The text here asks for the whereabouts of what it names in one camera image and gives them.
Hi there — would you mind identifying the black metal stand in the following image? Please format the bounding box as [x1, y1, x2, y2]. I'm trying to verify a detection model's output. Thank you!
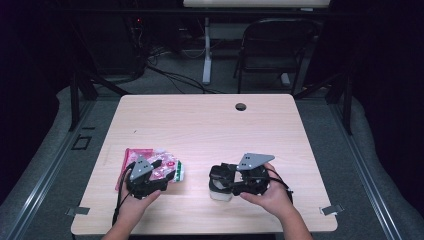
[68, 71, 129, 132]
[293, 71, 354, 136]

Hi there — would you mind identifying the grey tape piece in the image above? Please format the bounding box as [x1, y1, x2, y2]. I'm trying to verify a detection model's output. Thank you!
[65, 206, 91, 217]
[319, 204, 344, 216]

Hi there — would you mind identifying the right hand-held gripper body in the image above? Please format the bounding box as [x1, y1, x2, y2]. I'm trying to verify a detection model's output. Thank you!
[221, 152, 276, 197]

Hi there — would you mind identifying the white desk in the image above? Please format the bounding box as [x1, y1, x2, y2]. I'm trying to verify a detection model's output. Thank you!
[182, 0, 331, 85]

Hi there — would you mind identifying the person's right hand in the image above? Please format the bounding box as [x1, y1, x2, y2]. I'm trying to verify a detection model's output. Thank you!
[240, 162, 296, 219]

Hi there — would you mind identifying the white and red seasoning packet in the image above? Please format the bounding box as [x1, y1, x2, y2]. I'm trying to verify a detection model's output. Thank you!
[114, 147, 185, 192]

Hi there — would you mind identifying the person's left hand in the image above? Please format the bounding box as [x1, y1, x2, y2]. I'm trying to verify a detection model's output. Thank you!
[119, 173, 162, 218]

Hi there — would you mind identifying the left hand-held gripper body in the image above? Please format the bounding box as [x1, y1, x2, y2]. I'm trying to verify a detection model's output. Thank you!
[126, 155, 168, 200]

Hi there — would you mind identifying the black folding chair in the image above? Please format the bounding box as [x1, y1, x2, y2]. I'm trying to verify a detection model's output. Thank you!
[233, 18, 323, 96]

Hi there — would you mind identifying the black computer tower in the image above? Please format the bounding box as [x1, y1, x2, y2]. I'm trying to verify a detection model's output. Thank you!
[94, 13, 146, 75]

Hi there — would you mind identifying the black tape square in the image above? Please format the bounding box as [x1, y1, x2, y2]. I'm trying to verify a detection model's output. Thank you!
[70, 134, 93, 151]

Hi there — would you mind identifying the aluminium floor rail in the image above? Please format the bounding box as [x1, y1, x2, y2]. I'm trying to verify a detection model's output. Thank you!
[328, 99, 403, 240]
[3, 99, 98, 240]

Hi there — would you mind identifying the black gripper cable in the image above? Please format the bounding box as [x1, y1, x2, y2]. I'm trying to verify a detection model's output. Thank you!
[266, 168, 295, 205]
[112, 166, 133, 228]

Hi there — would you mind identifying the glass jar with black lid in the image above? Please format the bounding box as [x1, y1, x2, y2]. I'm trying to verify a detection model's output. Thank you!
[208, 164, 236, 202]

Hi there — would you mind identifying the black floor cable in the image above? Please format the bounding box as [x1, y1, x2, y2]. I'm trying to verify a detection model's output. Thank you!
[146, 63, 223, 95]

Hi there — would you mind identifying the white floor cable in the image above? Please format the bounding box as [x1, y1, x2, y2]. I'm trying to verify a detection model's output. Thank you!
[181, 48, 206, 60]

